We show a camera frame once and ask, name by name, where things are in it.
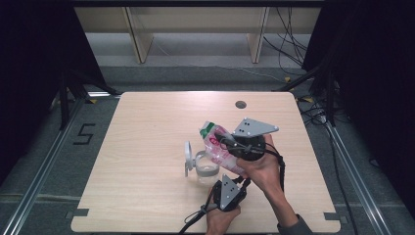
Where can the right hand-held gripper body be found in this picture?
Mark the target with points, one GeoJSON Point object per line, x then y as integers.
{"type": "Point", "coordinates": [249, 143]}

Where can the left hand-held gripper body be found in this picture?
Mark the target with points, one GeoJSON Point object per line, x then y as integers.
{"type": "Point", "coordinates": [230, 194]}

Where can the pink and white plastic bag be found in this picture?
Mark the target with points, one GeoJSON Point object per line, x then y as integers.
{"type": "Point", "coordinates": [218, 150]}

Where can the clear container with white lid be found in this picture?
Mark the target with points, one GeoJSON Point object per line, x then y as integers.
{"type": "Point", "coordinates": [204, 166]}

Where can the person's right hand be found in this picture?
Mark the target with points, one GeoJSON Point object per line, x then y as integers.
{"type": "Point", "coordinates": [262, 173]}

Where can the person's left hand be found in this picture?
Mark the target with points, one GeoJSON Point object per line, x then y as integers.
{"type": "Point", "coordinates": [220, 222]}

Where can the black metal stand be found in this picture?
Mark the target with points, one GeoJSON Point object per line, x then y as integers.
{"type": "Point", "coordinates": [70, 91]}
{"type": "Point", "coordinates": [323, 84]}

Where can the light wooden shelf unit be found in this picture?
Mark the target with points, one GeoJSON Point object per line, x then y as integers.
{"type": "Point", "coordinates": [195, 23]}

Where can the black curtain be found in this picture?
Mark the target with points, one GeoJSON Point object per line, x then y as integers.
{"type": "Point", "coordinates": [378, 81]}
{"type": "Point", "coordinates": [29, 65]}

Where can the aluminium floor rail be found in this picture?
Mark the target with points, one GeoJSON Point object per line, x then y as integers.
{"type": "Point", "coordinates": [355, 176]}
{"type": "Point", "coordinates": [42, 173]}

